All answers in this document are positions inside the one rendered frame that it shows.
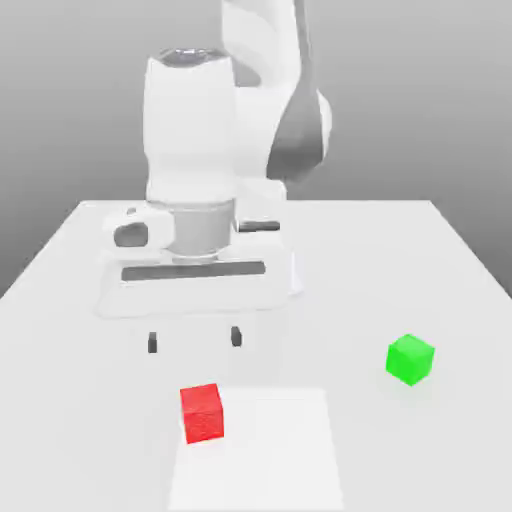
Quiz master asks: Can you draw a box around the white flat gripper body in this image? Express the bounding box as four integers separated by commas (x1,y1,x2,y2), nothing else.
94,238,304,320

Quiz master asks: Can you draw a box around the small red cube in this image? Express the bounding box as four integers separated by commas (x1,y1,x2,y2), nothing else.
179,382,226,446

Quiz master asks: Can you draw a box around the small green cube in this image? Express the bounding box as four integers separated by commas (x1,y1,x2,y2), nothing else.
385,333,436,388

